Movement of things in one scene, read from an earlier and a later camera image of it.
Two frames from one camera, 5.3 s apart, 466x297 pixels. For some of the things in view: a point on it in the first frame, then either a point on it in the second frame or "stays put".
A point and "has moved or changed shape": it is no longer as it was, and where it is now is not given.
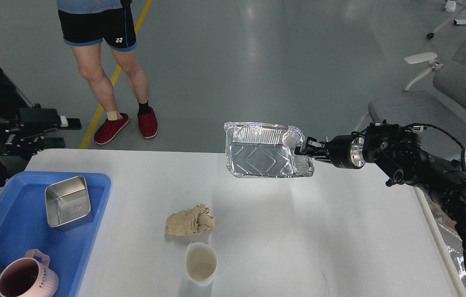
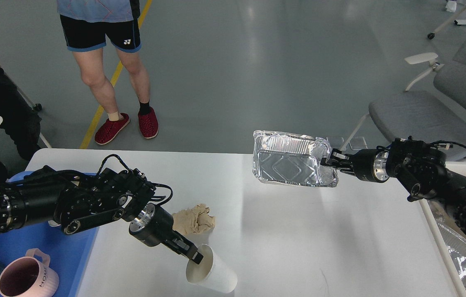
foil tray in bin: x=453 y=239 stays put
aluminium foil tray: x=260 y=150 has moved or changed shape
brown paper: x=190 y=221 stays put
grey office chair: x=458 y=114 stays put
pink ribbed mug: x=29 y=276 stays put
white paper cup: x=201 y=260 has moved or changed shape
